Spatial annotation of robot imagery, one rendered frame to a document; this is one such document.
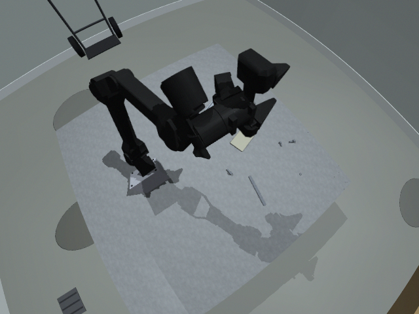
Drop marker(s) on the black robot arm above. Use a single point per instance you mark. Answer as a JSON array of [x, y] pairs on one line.
[[177, 126]]

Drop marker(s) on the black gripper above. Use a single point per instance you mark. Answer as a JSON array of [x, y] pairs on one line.
[[258, 75]]

